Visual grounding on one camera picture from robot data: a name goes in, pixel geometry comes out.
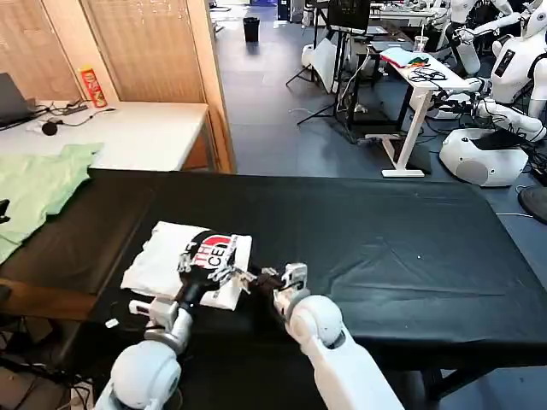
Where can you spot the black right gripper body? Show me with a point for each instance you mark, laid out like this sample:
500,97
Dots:
269,284

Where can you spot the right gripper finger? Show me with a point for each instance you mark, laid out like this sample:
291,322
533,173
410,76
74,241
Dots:
244,282
269,271

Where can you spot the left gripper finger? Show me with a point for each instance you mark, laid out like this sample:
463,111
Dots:
222,272
184,262

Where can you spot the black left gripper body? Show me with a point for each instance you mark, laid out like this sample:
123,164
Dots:
194,284

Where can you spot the white printed t-shirt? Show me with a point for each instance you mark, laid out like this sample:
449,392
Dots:
158,256

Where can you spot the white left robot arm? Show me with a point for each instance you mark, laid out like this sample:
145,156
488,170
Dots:
145,371

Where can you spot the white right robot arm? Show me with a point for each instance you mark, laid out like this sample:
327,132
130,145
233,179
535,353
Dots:
333,341

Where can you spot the black table cover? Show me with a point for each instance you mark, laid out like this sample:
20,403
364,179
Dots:
384,235

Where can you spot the white side table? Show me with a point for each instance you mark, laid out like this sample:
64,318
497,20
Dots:
141,136

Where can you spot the light green shirt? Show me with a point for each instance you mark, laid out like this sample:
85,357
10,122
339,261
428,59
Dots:
38,188

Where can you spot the black clamp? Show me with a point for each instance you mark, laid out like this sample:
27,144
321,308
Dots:
3,211

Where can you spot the black round microphone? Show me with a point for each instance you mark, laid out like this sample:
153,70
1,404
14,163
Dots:
50,127

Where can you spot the red snack can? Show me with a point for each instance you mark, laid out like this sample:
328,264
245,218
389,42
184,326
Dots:
93,86

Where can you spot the white bag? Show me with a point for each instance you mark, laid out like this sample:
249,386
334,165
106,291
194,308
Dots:
327,64

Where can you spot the white standing desk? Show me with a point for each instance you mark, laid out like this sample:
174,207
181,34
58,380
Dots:
421,91

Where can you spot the dark grey laptop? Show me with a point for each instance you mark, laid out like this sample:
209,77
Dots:
10,99

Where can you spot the black waste bin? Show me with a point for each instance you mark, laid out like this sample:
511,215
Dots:
251,30

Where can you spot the colourful cloth pile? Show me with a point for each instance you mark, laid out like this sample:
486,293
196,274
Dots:
404,57

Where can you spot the black monitor on stand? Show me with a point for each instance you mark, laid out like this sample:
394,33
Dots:
348,15

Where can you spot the clear cup with straw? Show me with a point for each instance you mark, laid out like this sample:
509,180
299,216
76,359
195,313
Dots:
420,44

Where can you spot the black chair base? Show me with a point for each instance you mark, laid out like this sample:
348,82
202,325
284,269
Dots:
534,205

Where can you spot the white humanoid robot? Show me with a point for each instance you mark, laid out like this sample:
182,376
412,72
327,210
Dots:
513,68
463,38

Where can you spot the wooden partition wall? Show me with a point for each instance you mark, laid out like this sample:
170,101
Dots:
149,51

